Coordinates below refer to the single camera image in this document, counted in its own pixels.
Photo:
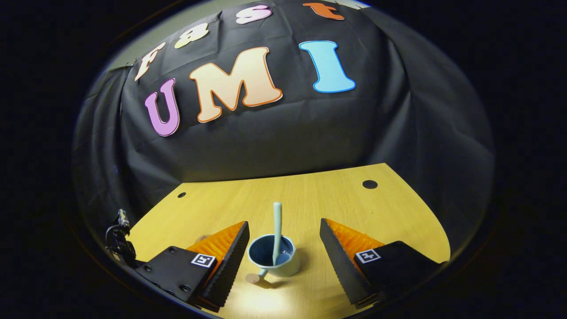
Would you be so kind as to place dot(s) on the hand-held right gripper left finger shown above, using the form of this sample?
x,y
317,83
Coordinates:
x,y
230,266

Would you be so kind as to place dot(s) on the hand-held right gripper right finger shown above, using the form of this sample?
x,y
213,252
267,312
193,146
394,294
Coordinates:
x,y
341,266

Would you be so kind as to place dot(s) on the light green cup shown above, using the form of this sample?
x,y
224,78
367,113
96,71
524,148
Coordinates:
x,y
261,254

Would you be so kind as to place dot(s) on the light green toothbrush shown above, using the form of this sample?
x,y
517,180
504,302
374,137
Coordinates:
x,y
277,226

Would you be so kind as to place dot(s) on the wooden desktop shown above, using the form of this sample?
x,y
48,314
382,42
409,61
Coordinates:
x,y
319,195

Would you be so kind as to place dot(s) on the black backdrop cloth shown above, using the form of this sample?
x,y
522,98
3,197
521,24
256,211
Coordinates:
x,y
274,141

